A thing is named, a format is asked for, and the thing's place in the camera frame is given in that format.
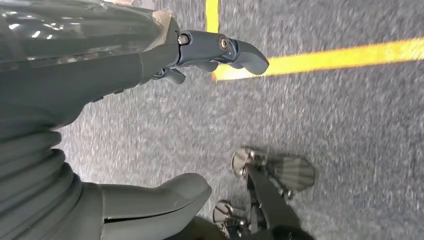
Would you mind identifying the black robot left foot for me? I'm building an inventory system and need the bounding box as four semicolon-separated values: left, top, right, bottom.
231;147;316;240

